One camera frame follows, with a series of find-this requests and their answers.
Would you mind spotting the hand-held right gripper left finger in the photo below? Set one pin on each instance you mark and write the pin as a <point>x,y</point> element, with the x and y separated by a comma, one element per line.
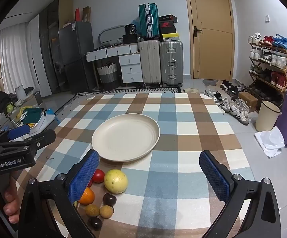
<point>84,176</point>

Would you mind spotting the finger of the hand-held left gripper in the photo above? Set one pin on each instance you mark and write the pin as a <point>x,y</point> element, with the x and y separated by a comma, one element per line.
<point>19,132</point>
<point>40,138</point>

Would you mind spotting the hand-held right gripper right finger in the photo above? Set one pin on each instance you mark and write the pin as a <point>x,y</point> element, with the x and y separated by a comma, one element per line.
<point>214,176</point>

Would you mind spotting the red tomato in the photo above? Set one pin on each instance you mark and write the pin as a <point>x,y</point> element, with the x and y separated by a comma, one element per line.
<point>90,183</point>
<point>99,176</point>

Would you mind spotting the orange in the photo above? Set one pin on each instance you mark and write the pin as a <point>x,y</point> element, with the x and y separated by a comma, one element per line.
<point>87,197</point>

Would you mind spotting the green guava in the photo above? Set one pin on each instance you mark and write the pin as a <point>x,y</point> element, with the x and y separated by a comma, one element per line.
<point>75,204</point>

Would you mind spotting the yellow-green round fruit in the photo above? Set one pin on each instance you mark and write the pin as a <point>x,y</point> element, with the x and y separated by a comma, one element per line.
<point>115,181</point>

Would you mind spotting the dark purple plum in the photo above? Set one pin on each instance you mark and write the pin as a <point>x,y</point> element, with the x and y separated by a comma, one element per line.
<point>109,199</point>
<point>95,223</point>

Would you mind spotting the cream round plate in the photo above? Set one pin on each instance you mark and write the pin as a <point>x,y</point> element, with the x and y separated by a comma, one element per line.
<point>126,136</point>

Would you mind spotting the person's left hand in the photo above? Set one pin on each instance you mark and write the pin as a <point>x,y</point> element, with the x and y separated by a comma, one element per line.
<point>11,195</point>

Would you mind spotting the white tray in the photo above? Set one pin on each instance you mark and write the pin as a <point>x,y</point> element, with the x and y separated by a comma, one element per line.
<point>46,122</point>

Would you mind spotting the teal pouch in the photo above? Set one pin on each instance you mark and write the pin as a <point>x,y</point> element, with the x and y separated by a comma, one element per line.
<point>32,115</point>

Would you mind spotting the black jacket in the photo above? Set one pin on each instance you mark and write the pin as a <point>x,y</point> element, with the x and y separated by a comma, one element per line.
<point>1,104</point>

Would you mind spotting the brown longan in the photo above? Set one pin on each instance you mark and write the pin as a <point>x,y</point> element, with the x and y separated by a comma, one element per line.
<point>92,210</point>
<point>106,212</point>

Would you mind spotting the white plastic bag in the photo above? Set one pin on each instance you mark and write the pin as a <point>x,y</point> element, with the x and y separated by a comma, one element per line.
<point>269,141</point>

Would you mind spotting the white curtain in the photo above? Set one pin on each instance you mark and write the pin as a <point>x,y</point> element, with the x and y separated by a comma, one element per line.
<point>14,62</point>

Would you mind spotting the scattered shoes pile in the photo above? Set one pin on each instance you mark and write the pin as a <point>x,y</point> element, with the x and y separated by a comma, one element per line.
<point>232,104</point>

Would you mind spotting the cream trash bin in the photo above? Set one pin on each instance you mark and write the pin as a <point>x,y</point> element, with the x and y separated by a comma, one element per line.
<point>266,119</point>

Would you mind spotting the small brown cardboard box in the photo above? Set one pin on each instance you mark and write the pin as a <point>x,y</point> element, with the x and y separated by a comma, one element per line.
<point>248,100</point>

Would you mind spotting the dark glass cabinet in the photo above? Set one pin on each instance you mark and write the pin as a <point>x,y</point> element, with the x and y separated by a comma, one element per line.
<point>48,49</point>

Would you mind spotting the grey refrigerator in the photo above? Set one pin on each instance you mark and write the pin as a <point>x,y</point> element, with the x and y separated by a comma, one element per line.
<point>76,54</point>

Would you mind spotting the woven basket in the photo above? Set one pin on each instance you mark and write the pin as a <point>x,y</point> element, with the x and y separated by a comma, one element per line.
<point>107,74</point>

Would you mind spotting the grey furry mat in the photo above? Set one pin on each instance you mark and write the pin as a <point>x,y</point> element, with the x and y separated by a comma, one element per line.
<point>209,81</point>

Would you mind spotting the white drawer desk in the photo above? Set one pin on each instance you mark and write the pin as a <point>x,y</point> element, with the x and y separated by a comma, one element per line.
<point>131,67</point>

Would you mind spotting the silver suitcase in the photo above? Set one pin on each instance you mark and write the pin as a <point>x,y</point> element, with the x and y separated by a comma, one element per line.
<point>172,62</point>

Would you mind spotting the tall cardboard box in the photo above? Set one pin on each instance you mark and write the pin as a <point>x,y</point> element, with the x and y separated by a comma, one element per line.
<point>65,12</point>

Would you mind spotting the beige suitcase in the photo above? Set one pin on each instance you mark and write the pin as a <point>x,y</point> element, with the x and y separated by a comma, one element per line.
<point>149,62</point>

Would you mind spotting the wooden shoe rack with shoes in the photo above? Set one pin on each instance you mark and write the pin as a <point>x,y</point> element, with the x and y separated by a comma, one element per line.
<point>277,59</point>

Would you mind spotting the brown paper bag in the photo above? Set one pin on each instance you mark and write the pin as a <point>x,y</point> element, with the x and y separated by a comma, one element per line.
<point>86,13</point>

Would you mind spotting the yellow wooden door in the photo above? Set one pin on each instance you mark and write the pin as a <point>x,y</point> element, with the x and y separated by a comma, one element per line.
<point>212,42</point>

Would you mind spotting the black labelled box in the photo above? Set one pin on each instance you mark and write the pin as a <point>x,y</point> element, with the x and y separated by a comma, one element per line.
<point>130,29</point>

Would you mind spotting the yellow white shoe box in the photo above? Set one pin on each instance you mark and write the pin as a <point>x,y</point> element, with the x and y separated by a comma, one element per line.
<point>170,37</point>

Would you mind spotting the black shoe box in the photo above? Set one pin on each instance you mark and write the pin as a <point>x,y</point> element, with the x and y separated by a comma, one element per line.
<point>168,31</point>
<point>167,18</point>

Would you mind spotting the red logo shoe box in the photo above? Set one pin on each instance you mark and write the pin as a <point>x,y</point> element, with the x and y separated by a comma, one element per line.
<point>167,24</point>

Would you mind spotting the teal suitcase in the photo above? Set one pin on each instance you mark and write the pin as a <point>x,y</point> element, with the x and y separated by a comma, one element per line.
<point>148,19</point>

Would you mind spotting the grey oval frame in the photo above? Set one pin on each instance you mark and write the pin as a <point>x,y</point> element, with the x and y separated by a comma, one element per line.
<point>108,31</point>

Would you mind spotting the white wall switch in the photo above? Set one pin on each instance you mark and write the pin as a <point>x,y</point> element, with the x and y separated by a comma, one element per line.
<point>267,18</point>

